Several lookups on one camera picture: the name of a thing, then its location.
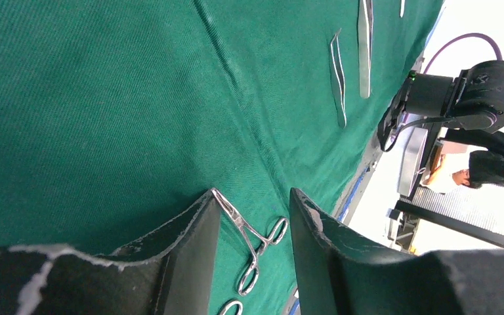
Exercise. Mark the pointed steel tweezers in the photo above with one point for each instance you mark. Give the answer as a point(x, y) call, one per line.
point(365, 43)

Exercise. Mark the green surgical cloth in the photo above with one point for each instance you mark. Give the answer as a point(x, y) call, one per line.
point(116, 116)

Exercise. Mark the person in black shirt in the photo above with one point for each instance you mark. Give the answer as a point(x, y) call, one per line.
point(485, 166)

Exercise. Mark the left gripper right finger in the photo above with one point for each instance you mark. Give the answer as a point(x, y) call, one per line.
point(339, 271)

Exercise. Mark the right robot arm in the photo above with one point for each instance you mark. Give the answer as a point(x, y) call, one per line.
point(472, 101)

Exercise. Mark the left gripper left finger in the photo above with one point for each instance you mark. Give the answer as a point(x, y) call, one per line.
point(166, 271)

